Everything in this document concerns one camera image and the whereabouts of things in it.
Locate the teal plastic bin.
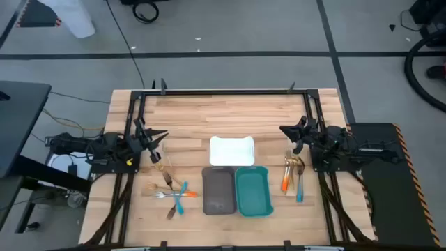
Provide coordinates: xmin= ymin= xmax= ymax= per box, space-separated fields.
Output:
xmin=234 ymin=165 xmax=275 ymax=218

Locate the black hazard-striped platform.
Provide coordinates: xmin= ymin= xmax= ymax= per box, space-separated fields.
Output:
xmin=348 ymin=121 xmax=443 ymax=248

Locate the orange floor cable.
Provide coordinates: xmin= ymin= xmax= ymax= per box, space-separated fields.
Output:
xmin=41 ymin=107 xmax=104 ymax=132

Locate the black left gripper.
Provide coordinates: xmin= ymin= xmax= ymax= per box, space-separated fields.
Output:
xmin=130 ymin=118 xmax=169 ymax=164

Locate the white sheet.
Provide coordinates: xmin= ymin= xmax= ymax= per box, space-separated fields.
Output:
xmin=47 ymin=153 xmax=92 ymax=178

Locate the black hazard-striped mat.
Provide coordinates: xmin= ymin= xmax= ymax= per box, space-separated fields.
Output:
xmin=15 ymin=0 xmax=63 ymax=29

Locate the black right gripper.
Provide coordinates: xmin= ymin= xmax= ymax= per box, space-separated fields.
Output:
xmin=279 ymin=116 xmax=320 ymax=155

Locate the person's shoe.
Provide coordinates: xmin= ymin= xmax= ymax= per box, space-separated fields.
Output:
xmin=426 ymin=64 xmax=446 ymax=79

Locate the black aluminium table frame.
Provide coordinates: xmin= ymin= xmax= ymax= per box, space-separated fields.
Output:
xmin=83 ymin=89 xmax=376 ymax=251

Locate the translucent grey plastic bin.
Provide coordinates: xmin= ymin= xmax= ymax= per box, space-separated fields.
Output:
xmin=201 ymin=166 xmax=238 ymax=216

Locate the dark grey desk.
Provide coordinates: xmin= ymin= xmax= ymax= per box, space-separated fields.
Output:
xmin=0 ymin=80 xmax=92 ymax=234

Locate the silver rail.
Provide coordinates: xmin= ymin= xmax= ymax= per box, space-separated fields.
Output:
xmin=110 ymin=245 xmax=151 ymax=251
xmin=305 ymin=245 xmax=346 ymax=251

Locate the white plastic bin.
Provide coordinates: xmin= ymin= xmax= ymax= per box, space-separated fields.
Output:
xmin=208 ymin=135 xmax=256 ymax=167

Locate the long black floor cable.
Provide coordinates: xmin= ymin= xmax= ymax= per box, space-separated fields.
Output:
xmin=105 ymin=0 xmax=146 ymax=89

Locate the thick black hose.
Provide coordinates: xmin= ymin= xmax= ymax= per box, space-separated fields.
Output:
xmin=403 ymin=34 xmax=446 ymax=114

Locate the black equipment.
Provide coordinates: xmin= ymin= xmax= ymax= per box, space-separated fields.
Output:
xmin=408 ymin=0 xmax=446 ymax=48

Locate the clear plastic container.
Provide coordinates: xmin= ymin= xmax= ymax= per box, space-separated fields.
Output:
xmin=66 ymin=193 xmax=84 ymax=209

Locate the coiled black cable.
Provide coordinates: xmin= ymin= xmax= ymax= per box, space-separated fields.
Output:
xmin=131 ymin=1 xmax=160 ymax=24

